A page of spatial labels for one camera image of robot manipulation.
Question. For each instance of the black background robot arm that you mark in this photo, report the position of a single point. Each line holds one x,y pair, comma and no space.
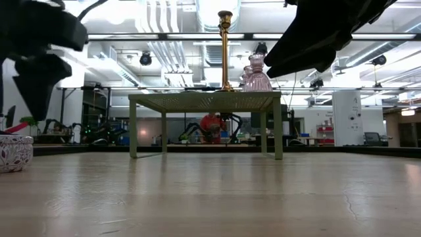
237,121
194,126

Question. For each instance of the white pillar cabinet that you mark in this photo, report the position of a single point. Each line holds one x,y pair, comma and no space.
348,115

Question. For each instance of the person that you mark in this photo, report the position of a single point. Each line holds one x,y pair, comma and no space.
213,126

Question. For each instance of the green potted plant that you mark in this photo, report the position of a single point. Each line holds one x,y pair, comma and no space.
26,121

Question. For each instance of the pink ribbed glass candle holder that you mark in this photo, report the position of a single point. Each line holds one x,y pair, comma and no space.
247,70
258,82

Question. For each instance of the black table edge rail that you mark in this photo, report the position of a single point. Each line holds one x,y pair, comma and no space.
197,148

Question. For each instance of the black overhead frame beam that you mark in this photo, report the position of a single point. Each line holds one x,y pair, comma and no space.
162,36

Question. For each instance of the silver ceiling air duct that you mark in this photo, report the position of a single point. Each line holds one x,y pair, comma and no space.
210,13

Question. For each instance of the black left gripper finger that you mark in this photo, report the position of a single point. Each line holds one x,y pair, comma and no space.
49,33
39,79

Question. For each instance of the black computer monitor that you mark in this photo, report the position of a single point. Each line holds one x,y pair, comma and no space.
10,116

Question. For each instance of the black ceiling spotlight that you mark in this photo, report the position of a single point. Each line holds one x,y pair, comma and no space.
316,84
145,59
261,48
380,60

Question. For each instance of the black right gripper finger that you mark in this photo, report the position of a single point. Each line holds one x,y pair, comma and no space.
306,66
306,42

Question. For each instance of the grey office chair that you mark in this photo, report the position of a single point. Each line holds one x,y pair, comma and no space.
372,137

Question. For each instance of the tallest brass candlestick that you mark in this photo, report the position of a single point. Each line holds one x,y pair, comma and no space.
225,19

